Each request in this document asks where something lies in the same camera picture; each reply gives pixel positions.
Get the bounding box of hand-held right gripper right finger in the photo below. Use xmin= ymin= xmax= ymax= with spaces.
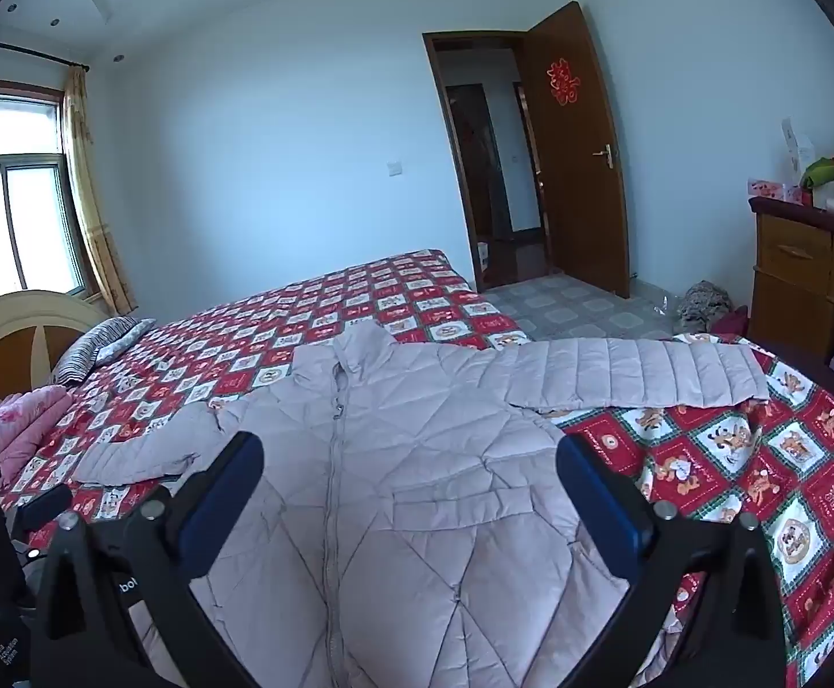
xmin=555 ymin=434 xmax=789 ymax=688

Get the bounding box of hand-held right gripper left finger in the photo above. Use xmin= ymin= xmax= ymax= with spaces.
xmin=30 ymin=432 xmax=267 ymax=688

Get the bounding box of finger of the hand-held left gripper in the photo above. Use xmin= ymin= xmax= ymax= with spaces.
xmin=10 ymin=483 xmax=74 ymax=535

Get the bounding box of light pink puffer jacket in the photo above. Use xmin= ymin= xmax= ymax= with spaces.
xmin=73 ymin=320 xmax=769 ymax=688

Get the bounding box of pink quilt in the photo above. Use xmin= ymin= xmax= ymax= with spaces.
xmin=0 ymin=385 xmax=74 ymax=488

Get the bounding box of red printed blanket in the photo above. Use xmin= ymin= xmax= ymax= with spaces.
xmin=0 ymin=249 xmax=834 ymax=688

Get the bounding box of cream wooden headboard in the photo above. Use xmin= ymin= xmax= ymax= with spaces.
xmin=0 ymin=290 xmax=113 ymax=402

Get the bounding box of striped pillow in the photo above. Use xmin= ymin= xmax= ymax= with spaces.
xmin=53 ymin=316 xmax=158 ymax=386

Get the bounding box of grey cloth bundle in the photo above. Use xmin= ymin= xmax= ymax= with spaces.
xmin=675 ymin=281 xmax=732 ymax=334

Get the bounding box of red cloth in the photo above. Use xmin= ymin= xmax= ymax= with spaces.
xmin=707 ymin=306 xmax=750 ymax=338

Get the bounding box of yellow curtain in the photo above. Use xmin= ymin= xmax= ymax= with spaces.
xmin=62 ymin=66 xmax=137 ymax=316

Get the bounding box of window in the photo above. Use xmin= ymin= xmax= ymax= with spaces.
xmin=0 ymin=89 xmax=92 ymax=316

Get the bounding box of wooden dresser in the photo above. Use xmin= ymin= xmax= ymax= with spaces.
xmin=749 ymin=197 xmax=834 ymax=402

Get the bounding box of brown wooden door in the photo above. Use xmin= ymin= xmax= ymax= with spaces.
xmin=521 ymin=1 xmax=631 ymax=298

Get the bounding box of pink tissue box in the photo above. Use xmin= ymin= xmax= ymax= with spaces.
xmin=749 ymin=178 xmax=805 ymax=203

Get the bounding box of white carton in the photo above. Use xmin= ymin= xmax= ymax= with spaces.
xmin=781 ymin=118 xmax=816 ymax=180

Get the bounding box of red paper door decoration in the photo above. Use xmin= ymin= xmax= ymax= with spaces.
xmin=546 ymin=58 xmax=582 ymax=106

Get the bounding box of dark curtain rod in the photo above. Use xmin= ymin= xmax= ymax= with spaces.
xmin=0 ymin=39 xmax=92 ymax=73

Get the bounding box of brown door frame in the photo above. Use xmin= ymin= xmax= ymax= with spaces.
xmin=423 ymin=30 xmax=554 ymax=292

